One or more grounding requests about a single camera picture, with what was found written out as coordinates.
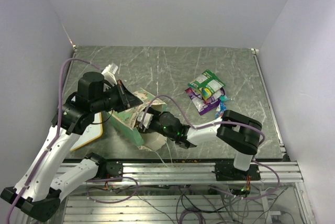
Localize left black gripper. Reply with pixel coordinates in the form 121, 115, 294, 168
91, 79, 143, 113

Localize green white paper bag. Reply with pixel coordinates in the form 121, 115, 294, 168
109, 88, 167, 160

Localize purple snack packet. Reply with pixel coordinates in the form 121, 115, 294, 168
185, 87, 226, 116

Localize blue red snack packet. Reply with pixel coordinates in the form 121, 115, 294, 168
215, 101, 226, 119

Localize teal snack packet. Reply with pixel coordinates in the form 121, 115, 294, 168
219, 95, 230, 103

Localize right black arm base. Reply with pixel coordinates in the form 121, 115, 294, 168
212, 159, 261, 182

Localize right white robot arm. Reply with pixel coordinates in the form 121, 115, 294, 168
139, 108, 265, 180

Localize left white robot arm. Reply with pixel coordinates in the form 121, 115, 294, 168
1, 72, 143, 222

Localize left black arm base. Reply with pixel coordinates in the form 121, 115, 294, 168
93, 160, 124, 182

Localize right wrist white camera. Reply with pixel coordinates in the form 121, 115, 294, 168
137, 111, 153, 129

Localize wrist white camera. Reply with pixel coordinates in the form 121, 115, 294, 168
102, 63, 118, 85
137, 111, 153, 129

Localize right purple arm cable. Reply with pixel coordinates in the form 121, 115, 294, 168
140, 95, 281, 200

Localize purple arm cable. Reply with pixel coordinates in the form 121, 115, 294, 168
5, 58, 102, 224
140, 95, 281, 200

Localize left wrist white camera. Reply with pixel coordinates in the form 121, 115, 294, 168
102, 63, 118, 85

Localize small whiteboard orange frame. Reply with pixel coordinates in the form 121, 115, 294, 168
70, 113, 103, 152

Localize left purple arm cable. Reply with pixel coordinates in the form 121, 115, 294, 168
5, 58, 102, 224

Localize loose floor cables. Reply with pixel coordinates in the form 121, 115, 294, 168
86, 179, 288, 224

